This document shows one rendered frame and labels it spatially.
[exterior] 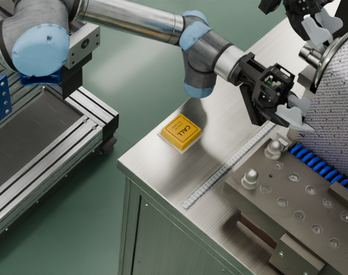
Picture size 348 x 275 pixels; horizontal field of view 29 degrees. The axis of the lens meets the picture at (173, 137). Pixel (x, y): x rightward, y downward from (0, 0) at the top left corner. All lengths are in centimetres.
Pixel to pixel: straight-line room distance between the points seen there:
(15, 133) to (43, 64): 106
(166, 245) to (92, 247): 79
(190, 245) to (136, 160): 24
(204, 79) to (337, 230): 46
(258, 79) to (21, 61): 50
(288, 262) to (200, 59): 48
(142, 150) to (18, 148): 92
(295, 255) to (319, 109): 30
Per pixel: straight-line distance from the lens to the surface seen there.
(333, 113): 143
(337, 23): 143
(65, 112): 255
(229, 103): 174
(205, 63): 154
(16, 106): 220
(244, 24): 322
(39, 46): 143
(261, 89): 147
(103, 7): 159
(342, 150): 148
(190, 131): 164
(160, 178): 159
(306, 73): 153
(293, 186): 148
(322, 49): 143
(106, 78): 292
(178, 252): 171
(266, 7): 146
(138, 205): 170
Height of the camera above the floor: 225
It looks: 55 degrees down
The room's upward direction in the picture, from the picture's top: 10 degrees clockwise
